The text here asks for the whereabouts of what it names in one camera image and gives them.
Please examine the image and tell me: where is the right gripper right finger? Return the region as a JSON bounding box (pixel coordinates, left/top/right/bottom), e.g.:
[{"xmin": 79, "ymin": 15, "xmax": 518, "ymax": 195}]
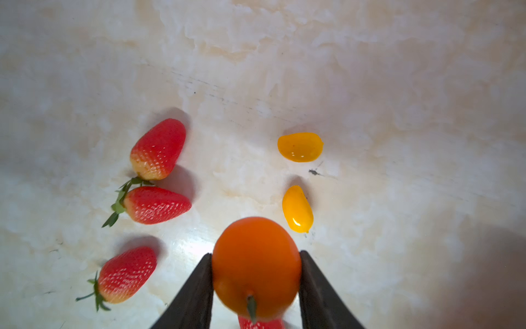
[{"xmin": 299, "ymin": 250, "xmax": 364, "ymax": 329}]

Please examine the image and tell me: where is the yellow kumquat near top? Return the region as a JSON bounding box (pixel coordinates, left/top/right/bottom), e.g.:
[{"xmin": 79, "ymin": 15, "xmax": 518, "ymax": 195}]
[{"xmin": 282, "ymin": 185, "xmax": 314, "ymax": 233}]

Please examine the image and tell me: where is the orange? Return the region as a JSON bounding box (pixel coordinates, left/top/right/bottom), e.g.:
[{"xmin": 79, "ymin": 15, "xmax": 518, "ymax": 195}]
[{"xmin": 212, "ymin": 217, "xmax": 302, "ymax": 322}]

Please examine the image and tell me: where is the strawberry lone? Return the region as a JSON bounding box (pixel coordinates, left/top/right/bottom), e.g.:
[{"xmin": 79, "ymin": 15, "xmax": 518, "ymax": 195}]
[{"xmin": 75, "ymin": 246, "xmax": 158, "ymax": 311}]

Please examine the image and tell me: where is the strawberry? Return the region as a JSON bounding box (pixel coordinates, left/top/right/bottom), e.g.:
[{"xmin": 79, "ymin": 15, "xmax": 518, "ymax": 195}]
[
  {"xmin": 102, "ymin": 182, "xmax": 192, "ymax": 228},
  {"xmin": 238, "ymin": 316, "xmax": 285, "ymax": 329},
  {"xmin": 130, "ymin": 118, "xmax": 186, "ymax": 181}
]

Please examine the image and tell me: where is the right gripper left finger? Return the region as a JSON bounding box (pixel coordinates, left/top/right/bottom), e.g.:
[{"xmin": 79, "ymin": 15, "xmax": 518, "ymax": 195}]
[{"xmin": 151, "ymin": 253, "xmax": 214, "ymax": 329}]

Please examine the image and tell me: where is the yellow kumquat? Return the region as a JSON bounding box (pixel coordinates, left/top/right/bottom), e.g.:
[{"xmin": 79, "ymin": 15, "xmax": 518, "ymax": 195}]
[
  {"xmin": 278, "ymin": 132, "xmax": 324, "ymax": 163},
  {"xmin": 282, "ymin": 185, "xmax": 314, "ymax": 233}
]

